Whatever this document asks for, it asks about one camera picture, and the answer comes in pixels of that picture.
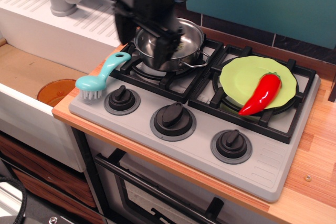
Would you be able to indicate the wooden drawer fronts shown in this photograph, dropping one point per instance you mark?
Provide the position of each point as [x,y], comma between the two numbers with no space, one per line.
[50,180]

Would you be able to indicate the light green plastic plate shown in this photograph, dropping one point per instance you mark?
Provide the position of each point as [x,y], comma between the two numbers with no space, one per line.
[239,79]

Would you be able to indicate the white toy sink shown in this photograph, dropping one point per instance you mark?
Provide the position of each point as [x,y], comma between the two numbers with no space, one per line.
[38,48]

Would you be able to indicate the wooden countertop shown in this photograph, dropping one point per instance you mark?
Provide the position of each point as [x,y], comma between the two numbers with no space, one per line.
[309,191]

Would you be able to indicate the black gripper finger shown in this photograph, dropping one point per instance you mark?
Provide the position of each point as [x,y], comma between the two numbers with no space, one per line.
[126,28]
[164,49]

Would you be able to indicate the oven door with black handle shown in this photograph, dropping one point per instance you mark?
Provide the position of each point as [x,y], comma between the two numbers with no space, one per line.
[144,201]

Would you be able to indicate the black right burner grate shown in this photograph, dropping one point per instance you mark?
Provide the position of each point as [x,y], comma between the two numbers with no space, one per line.
[284,124]

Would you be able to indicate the teal wall cabinet right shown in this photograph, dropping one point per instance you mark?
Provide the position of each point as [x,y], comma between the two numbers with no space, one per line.
[311,21]

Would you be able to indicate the orange sink drain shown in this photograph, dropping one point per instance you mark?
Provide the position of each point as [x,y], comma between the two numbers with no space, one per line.
[52,93]

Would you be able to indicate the black middle stove knob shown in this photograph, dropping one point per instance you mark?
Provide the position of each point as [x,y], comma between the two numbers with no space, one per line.
[173,122]

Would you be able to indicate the black stove knob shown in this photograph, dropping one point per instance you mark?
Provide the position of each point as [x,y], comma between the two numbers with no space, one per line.
[173,122]
[122,101]
[231,147]

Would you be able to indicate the teal dish brush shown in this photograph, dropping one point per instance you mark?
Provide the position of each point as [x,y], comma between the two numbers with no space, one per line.
[91,87]

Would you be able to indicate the stainless steel pot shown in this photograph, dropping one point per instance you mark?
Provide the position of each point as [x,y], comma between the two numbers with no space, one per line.
[187,56]

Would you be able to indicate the black left burner grate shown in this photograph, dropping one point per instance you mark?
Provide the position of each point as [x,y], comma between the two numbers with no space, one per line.
[177,86]

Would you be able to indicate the grey toy stove top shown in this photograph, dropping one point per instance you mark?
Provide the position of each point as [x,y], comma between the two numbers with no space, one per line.
[262,175]

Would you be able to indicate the black left stove knob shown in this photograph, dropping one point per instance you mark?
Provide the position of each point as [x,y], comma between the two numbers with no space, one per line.
[122,101]

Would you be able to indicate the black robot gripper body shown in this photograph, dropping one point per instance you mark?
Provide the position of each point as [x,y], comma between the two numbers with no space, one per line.
[155,16]

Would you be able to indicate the black burner grate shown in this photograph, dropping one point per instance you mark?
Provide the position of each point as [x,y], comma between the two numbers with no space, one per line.
[284,124]
[177,86]

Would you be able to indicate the red toy chili pepper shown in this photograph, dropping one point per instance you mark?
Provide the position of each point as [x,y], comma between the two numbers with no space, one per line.
[266,91]

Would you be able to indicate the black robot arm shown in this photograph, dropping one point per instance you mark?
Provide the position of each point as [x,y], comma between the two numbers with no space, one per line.
[156,17]

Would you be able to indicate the black right stove knob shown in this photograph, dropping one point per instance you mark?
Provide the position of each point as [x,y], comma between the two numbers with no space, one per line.
[231,147]

